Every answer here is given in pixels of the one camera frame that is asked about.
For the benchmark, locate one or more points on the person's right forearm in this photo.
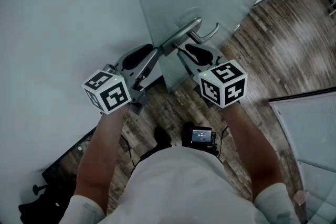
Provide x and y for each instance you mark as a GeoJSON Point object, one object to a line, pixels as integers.
{"type": "Point", "coordinates": [252, 154]}

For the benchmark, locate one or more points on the clear plastic cup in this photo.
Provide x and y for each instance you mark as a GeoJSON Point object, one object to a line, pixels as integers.
{"type": "Point", "coordinates": [302, 197]}

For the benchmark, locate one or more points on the person's left forearm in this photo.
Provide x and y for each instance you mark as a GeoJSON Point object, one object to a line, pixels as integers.
{"type": "Point", "coordinates": [99, 154]}

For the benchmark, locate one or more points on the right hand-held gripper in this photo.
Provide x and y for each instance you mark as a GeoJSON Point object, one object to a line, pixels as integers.
{"type": "Point", "coordinates": [223, 81]}

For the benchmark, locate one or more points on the person's black shoe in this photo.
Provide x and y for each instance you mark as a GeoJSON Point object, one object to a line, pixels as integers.
{"type": "Point", "coordinates": [186, 131]}
{"type": "Point", "coordinates": [162, 136]}

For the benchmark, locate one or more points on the person's white shirt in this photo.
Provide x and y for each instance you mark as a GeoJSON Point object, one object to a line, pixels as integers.
{"type": "Point", "coordinates": [183, 191]}

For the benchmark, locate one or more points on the black office chair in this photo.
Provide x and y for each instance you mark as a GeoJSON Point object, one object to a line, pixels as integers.
{"type": "Point", "coordinates": [39, 207]}

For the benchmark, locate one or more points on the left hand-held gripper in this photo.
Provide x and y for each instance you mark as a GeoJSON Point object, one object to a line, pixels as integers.
{"type": "Point", "coordinates": [110, 89]}

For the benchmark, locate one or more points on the glass partition with blinds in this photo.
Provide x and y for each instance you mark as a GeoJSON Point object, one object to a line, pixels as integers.
{"type": "Point", "coordinates": [312, 152]}

